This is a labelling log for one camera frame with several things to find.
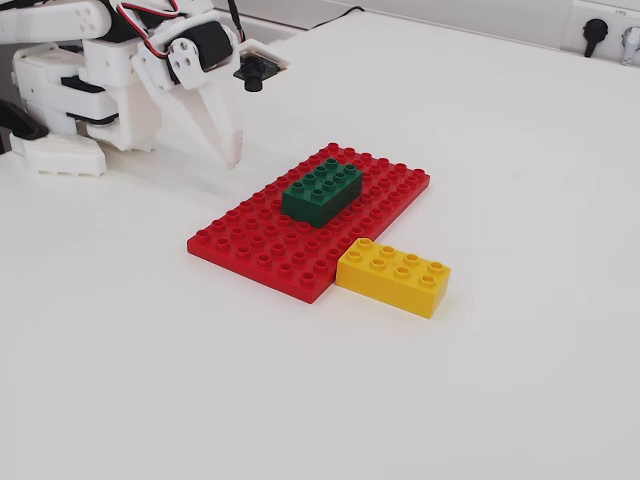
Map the white wall socket panel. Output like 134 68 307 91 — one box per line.
559 0 640 60

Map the red lego baseplate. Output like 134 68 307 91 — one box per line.
187 142 432 305

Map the yellow lego brick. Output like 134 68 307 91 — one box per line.
334 237 453 320

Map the red white black servo wire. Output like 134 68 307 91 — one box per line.
119 0 182 57

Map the black camera cable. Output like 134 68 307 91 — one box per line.
228 0 247 44

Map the black table clamp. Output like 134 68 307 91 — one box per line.
0 98 50 142

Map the black power plug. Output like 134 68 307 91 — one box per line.
582 18 609 59

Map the green lego brick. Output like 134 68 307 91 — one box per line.
281 158 365 230

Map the thin black cable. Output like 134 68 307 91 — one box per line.
298 5 367 31

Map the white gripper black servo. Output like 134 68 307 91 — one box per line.
130 13 245 170

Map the white power plug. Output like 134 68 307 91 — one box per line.
621 25 640 66

